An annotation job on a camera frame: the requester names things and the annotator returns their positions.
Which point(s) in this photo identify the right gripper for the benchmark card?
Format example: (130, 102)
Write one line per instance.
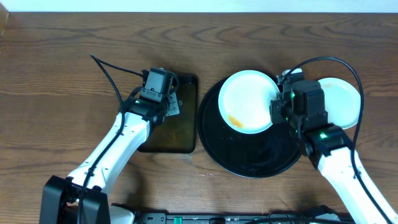
(277, 111)

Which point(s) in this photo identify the light blue plate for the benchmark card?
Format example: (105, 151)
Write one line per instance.
(244, 101)
(342, 102)

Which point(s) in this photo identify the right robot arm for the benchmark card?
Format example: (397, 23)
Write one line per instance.
(331, 151)

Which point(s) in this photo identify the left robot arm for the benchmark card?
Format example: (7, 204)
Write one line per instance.
(82, 197)

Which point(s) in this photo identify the black rectangular water tray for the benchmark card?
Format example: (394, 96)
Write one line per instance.
(177, 134)

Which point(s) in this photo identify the black round tray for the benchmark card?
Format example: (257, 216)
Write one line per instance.
(260, 155)

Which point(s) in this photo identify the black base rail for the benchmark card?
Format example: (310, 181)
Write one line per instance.
(277, 218)

